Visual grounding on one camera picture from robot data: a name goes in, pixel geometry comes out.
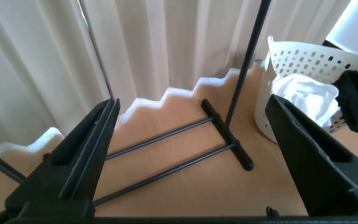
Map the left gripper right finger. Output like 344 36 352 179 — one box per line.
265 93 358 217

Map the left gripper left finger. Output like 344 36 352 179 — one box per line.
4 98 121 218

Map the black clothes rack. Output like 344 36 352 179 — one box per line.
0 0 273 208

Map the white laundry basket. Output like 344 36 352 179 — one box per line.
254 35 358 144

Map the white garment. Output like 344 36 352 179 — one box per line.
270 73 340 129

